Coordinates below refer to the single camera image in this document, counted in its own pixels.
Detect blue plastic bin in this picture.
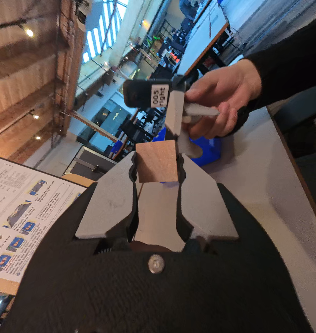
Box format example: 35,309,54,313
151,127,222,167

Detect diagonal support beam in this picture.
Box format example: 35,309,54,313
69,110,118,143

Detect white desk with wooden edge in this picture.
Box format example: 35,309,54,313
177,5,230,76

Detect person's right forearm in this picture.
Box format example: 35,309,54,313
244,16,316,115

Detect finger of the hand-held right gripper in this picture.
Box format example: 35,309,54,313
164,91,185,136
177,128,203,159

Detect grey aluminium-framed case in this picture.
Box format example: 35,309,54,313
64,145,118,182

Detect person's legs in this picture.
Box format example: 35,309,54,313
274,87,316,230

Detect medium natural wooden cube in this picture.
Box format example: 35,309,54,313
135,139,180,183

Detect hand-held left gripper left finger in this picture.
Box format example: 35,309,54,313
75,151,139,242

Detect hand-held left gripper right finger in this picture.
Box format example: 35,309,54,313
176,153,240,250

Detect small blue storage bin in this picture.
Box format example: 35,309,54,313
112,140,125,157

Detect person's right hand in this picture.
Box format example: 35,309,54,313
183,59,263,140

